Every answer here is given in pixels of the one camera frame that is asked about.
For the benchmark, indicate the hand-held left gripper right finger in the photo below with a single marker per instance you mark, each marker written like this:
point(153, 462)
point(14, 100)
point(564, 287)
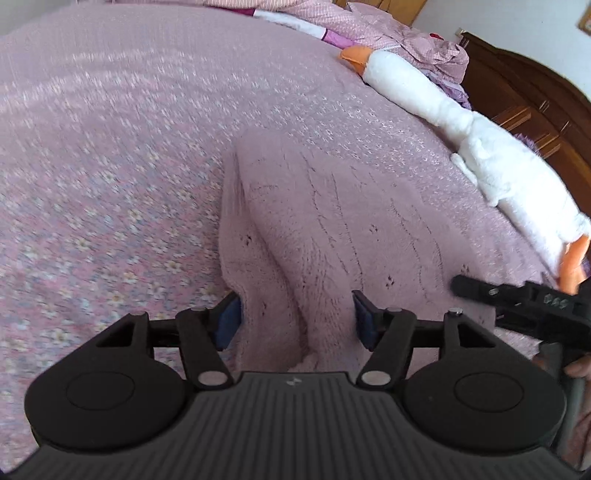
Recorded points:
point(367, 321)

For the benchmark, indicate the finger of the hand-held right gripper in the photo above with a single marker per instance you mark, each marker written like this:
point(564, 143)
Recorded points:
point(519, 326)
point(485, 290)

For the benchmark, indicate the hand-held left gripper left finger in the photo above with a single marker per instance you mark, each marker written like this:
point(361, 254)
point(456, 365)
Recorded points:
point(228, 321)

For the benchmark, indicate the pink knit cardigan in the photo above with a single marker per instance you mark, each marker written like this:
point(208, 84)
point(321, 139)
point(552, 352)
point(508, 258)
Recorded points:
point(346, 221)

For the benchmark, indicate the person's right hand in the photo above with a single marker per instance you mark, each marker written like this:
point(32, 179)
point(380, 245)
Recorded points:
point(579, 367)

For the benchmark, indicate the white goose plush toy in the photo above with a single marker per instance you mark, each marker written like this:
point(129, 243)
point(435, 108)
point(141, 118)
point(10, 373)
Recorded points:
point(485, 147)

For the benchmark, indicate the purple cloth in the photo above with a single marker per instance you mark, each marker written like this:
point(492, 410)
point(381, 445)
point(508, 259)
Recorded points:
point(526, 141)

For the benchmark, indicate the pink floral bed sheet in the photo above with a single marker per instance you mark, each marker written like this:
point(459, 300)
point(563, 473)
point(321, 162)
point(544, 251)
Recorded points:
point(115, 161)

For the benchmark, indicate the dark wooden cabinet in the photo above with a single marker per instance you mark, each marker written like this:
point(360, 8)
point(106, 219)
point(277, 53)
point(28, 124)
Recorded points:
point(521, 87)

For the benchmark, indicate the red patterned cloth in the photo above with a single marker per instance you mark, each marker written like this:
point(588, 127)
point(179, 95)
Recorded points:
point(435, 36)

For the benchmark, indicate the pink checked quilt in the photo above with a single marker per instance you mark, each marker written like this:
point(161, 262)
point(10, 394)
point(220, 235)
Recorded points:
point(392, 32)

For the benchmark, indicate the light wooden headboard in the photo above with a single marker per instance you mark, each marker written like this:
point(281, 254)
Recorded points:
point(383, 9)

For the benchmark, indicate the magenta white striped cloth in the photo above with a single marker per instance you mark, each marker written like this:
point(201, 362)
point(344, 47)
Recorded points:
point(295, 23)

